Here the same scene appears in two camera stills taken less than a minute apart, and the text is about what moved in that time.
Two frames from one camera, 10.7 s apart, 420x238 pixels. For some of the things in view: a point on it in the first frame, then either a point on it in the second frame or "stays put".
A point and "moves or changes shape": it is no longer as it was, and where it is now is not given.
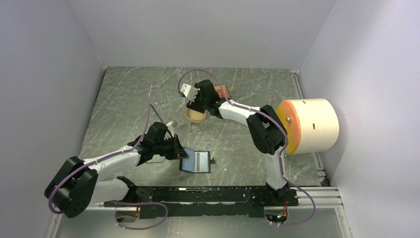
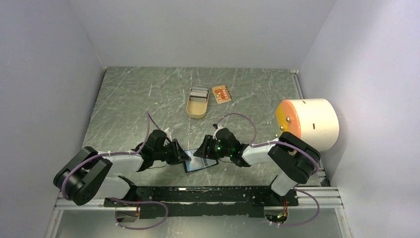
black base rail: (208, 201) stays put
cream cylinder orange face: (312, 125) stays put
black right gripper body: (199, 104) → (217, 150)
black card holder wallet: (198, 161) moves or changes shape
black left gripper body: (166, 147) stays put
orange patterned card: (219, 89) stays put
